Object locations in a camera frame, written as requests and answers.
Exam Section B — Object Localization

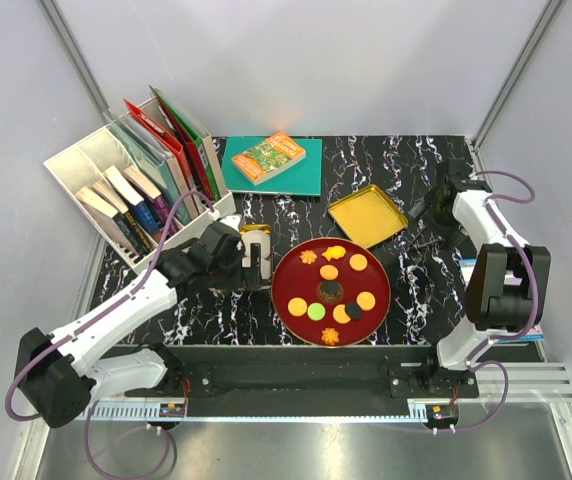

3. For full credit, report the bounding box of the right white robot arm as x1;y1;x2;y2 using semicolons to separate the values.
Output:
410;159;551;397

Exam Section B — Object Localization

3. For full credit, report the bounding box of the orange swirl cookie bottom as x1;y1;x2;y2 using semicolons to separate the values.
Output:
321;328;340;346

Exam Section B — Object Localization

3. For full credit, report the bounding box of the gold cookie tin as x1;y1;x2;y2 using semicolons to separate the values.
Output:
208;224;273;294

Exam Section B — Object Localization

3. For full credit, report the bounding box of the blue spine book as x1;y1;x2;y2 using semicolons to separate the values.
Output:
103;166;160;237

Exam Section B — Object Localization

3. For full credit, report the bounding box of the orange fish cookie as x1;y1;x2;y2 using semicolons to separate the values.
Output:
322;245;346;261

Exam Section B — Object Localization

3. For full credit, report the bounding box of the black spine book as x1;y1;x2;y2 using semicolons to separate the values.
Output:
91;180;153;256

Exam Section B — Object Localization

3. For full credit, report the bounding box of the green macaron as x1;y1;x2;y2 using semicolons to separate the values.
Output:
307;302;326;322

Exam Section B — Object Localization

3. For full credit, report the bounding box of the black sandwich cookie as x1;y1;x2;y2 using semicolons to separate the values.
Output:
345;302;364;320

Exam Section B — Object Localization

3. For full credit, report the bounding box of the green folder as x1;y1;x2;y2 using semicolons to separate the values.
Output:
149;86;228;201

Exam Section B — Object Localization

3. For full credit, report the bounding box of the purple spine book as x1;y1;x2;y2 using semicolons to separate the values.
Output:
123;165;170;229

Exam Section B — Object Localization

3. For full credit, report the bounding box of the teal binder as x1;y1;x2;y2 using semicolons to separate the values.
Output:
104;111;182;207

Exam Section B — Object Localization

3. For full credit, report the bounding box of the red round plate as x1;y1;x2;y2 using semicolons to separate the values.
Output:
271;237;392;348

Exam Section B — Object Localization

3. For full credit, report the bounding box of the dog picture book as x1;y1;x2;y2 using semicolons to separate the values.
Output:
458;257;550;346

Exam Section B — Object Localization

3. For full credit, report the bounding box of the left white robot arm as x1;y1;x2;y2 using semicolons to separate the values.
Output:
5;221;272;428

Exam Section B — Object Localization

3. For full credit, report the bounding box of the teal hardcover book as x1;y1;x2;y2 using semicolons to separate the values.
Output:
221;136;323;197

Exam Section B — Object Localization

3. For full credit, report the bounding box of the white book organizer box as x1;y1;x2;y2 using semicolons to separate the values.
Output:
44;89;235;273

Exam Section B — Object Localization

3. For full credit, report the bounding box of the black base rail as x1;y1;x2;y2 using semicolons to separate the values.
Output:
100;343;480;419

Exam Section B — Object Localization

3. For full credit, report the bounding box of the orange paperback book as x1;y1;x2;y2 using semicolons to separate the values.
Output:
232;132;306;186

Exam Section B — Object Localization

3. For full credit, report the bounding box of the orange swirl cookie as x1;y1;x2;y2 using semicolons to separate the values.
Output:
300;250;317;265
321;328;340;346

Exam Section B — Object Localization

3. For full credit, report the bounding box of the orange swirl cookie top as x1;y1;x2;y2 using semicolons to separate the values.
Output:
300;250;317;265

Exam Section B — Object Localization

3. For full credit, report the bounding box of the round biscuit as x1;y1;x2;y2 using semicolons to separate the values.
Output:
356;291;376;311
332;304;351;325
319;264;339;281
287;297;308;317
349;254;368;272

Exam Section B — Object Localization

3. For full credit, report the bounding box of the gold tin lid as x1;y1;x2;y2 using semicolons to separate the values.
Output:
328;185;408;249

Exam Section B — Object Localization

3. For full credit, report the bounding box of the red folder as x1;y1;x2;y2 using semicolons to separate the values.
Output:
124;100;220;201

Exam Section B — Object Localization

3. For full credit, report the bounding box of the tan paperback book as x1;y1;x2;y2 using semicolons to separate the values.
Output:
75;187;139;256

